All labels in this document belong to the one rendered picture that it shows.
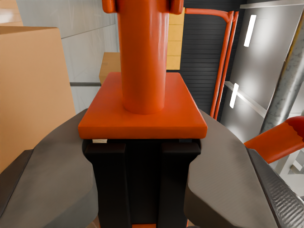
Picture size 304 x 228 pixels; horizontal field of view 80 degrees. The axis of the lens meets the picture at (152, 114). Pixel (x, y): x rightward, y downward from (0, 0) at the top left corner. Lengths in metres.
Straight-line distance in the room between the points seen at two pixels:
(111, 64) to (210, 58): 9.74
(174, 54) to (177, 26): 1.01
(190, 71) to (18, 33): 11.13
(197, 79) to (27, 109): 11.43
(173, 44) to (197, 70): 4.24
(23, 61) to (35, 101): 0.05
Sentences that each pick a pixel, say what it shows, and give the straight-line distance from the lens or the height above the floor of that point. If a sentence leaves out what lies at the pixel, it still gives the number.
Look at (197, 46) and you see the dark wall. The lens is 11.11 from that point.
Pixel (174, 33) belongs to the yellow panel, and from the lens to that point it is 7.48.
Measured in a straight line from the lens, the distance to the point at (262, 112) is 8.82.
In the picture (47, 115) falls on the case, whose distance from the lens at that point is 0.28.
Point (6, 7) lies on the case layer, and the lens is 0.98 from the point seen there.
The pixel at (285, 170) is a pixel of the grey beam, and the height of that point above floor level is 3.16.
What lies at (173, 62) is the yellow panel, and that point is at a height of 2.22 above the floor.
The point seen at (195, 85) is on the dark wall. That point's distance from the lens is 11.69.
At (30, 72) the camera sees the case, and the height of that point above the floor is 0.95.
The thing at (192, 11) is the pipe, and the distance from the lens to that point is 7.84.
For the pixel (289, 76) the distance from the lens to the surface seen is 6.05.
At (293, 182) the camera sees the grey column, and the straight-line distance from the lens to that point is 2.21.
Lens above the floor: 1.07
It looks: 2 degrees up
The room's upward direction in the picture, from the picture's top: 90 degrees clockwise
